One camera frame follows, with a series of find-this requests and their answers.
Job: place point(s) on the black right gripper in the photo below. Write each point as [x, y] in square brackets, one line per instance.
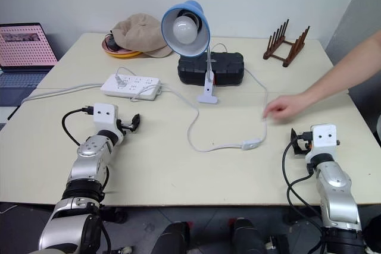
[305, 144]

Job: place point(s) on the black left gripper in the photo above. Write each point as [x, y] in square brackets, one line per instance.
[125, 125]

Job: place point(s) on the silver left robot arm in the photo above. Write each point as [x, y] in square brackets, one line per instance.
[89, 159]

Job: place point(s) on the person's bare forearm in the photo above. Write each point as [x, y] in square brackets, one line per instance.
[345, 69]

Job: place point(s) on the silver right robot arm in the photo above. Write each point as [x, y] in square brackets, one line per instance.
[336, 182]

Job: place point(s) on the blue clip desk lamp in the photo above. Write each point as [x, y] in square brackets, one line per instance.
[205, 25]

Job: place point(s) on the person's bare hand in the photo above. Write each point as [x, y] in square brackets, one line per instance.
[285, 108]

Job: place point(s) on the white power strip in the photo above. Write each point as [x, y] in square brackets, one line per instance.
[134, 87]

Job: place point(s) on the white power plug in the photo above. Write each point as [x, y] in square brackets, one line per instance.
[119, 81]

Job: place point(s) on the small black object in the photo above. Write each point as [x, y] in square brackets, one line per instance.
[112, 43]

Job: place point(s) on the beige cap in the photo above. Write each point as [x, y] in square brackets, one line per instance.
[140, 35]

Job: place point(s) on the dark wooden dish rack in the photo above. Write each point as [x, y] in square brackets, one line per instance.
[287, 45]

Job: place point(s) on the black plastic tool case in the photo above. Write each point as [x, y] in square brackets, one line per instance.
[226, 68]

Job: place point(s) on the dark rounded shape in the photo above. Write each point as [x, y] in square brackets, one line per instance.
[174, 239]
[248, 237]

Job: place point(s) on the white light bulb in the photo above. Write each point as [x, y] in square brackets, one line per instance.
[185, 29]

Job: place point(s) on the laptop with pink screen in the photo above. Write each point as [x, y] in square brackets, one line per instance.
[21, 47]

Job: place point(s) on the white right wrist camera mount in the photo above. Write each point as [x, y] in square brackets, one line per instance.
[323, 138]

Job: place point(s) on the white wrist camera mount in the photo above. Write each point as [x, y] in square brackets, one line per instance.
[104, 117]
[323, 138]

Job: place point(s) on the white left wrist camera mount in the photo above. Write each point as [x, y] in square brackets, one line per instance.
[104, 117]

